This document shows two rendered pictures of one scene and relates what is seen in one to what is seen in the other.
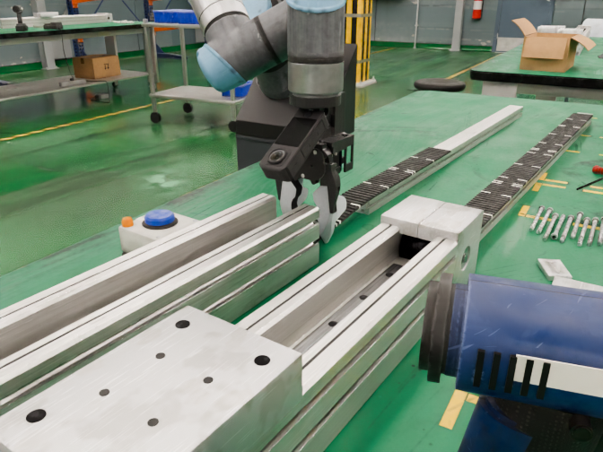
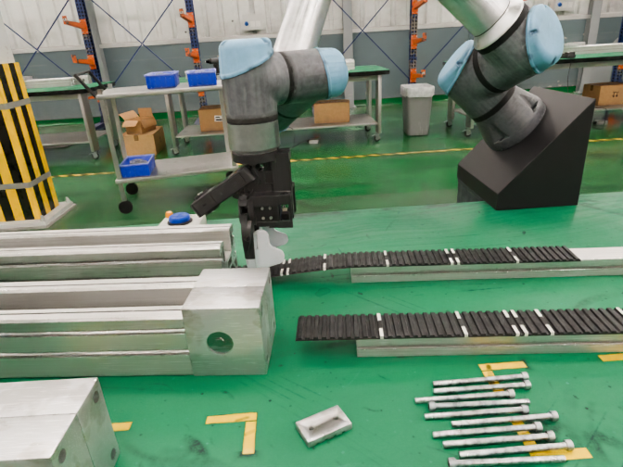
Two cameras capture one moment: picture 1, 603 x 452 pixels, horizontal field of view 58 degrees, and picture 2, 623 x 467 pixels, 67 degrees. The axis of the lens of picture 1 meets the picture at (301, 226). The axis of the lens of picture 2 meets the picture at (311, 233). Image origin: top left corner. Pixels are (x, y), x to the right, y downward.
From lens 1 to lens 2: 80 cm
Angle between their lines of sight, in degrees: 54
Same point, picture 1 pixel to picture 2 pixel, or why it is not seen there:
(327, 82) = (236, 142)
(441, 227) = (191, 298)
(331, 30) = (234, 95)
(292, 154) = (201, 196)
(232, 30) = not seen: hidden behind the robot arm
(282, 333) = (22, 302)
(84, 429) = not seen: outside the picture
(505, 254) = (341, 382)
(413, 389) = not seen: hidden behind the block
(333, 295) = (86, 303)
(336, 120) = (275, 178)
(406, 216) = (207, 278)
